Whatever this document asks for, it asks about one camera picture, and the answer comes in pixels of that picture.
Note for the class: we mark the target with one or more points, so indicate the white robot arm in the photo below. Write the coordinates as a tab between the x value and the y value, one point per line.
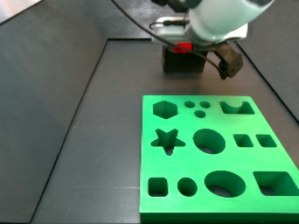
212	21

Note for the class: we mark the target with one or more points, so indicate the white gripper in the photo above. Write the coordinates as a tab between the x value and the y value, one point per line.
171	29

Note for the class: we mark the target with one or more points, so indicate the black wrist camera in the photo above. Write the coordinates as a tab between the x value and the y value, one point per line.
229	61

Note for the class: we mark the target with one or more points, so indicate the black curved holder stand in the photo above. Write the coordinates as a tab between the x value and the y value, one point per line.
177	62

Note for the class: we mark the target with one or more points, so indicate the green shape sorter block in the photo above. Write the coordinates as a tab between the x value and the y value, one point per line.
213	166

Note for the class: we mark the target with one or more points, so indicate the red hexagon prism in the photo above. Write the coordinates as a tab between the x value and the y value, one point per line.
183	47

